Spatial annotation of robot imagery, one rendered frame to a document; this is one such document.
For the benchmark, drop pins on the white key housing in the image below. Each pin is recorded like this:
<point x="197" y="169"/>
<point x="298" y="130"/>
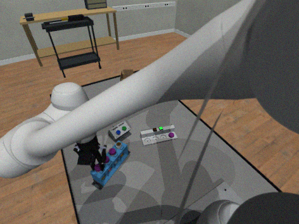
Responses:
<point x="119" y="132"/>

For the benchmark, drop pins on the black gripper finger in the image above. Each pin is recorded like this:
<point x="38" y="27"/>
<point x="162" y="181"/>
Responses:
<point x="100" y="157"/>
<point x="77" y="150"/>

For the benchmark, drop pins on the brown cardboard box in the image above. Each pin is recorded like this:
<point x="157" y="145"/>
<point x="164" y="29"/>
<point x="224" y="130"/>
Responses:
<point x="126" y="74"/>

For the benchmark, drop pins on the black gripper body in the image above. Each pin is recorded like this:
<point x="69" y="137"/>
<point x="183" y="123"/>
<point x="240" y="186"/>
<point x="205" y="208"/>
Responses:
<point x="90" y="145"/>

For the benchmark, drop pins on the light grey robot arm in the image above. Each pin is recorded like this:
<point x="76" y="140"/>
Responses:
<point x="251" y="50"/>

